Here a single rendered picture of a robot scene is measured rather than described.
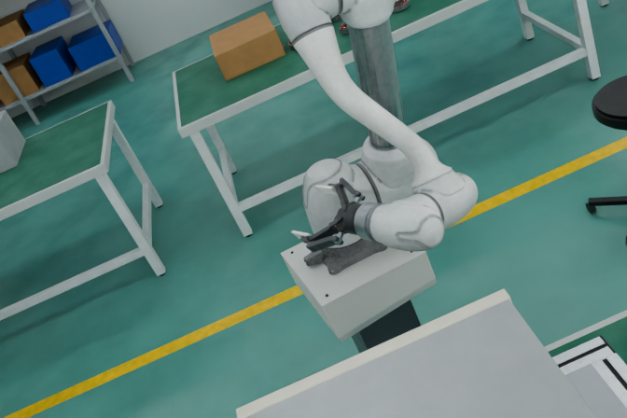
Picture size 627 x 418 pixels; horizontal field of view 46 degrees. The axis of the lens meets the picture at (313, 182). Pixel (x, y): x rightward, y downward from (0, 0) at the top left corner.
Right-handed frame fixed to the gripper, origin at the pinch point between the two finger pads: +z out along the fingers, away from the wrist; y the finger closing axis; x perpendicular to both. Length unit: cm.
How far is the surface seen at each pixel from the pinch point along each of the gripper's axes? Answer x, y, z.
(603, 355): 1, -17, -86
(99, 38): -94, 181, 518
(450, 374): 30, -33, -81
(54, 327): -74, -60, 245
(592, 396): 4, -25, -88
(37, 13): -41, 168, 536
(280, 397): 37, -46, -60
